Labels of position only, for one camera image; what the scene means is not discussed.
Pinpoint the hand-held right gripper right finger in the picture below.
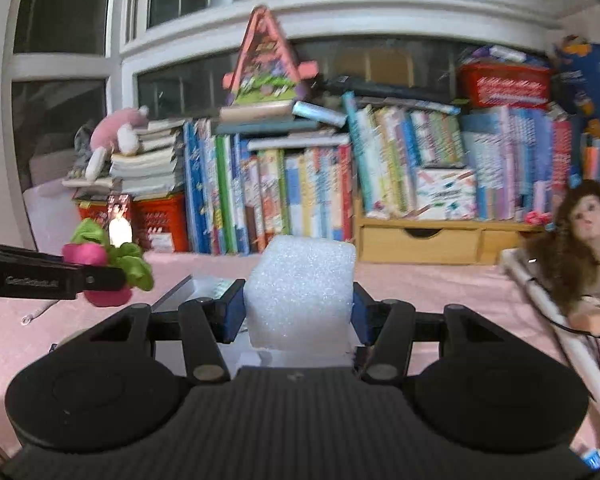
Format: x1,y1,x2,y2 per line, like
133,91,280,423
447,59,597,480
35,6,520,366
352,281,531,387

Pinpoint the pink tablecloth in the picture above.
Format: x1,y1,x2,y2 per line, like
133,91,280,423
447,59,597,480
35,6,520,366
0,250,600,466

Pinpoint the pink and green cloth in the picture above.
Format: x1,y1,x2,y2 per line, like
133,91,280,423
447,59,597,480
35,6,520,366
62,218,155,307

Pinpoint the white cardboard box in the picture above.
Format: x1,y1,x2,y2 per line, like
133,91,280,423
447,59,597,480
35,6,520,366
152,274,361,376

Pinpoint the white charging cable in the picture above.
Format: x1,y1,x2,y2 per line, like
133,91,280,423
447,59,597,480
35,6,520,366
22,300,62,326

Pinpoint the pile of flat books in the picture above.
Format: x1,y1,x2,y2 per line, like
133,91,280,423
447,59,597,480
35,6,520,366
215,100,352,152

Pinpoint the white pencil print box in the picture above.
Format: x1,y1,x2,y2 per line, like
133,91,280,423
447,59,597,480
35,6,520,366
414,167,479,221

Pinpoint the red plastic crate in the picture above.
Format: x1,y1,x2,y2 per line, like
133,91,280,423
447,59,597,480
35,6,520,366
131,194,189,254
74,198,112,233

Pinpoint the black cable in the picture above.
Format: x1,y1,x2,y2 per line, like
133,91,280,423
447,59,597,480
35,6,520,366
527,255,600,411

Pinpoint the white framed window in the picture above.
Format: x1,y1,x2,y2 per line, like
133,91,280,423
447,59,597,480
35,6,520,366
0,0,588,128

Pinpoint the pink roofed toy house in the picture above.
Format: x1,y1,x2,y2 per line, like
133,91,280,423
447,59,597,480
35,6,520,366
222,5,319,109

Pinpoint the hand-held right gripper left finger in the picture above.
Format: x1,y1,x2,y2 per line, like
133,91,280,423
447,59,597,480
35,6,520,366
55,279,247,384

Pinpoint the stack of worn books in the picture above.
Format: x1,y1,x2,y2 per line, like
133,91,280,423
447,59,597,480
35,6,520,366
62,119,187,202

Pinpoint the pink flower ornament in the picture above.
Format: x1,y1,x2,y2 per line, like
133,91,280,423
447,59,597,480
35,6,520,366
524,210,554,232

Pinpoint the white pipe frame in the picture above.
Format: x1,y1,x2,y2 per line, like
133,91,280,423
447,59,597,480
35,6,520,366
499,249,600,461

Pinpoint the smartphone with lit screen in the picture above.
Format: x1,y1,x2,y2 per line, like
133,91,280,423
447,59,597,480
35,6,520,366
107,195,134,249

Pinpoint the red plastic basket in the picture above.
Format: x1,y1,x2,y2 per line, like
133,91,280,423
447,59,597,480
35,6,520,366
456,61,552,109

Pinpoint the wooden desk organizer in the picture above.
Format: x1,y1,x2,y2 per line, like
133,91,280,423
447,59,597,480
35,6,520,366
352,195,548,267

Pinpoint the blue printed carton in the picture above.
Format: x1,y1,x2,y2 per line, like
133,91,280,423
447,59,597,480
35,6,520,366
550,35,600,142

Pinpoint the dark flat book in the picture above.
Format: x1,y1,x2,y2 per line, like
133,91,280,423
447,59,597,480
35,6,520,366
325,75,462,107

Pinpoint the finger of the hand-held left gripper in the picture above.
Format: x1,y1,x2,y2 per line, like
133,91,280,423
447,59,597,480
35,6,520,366
82,265,127,294

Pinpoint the white foam block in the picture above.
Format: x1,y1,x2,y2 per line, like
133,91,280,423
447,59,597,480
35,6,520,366
243,236,358,352

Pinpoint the pink plush toy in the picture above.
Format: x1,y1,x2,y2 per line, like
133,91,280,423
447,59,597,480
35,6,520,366
85,106,151,181

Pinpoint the brown haired doll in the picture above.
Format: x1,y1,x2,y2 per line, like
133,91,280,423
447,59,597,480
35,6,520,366
524,179,600,337

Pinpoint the grey plush toy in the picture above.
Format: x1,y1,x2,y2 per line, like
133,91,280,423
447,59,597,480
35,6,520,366
72,122,104,181

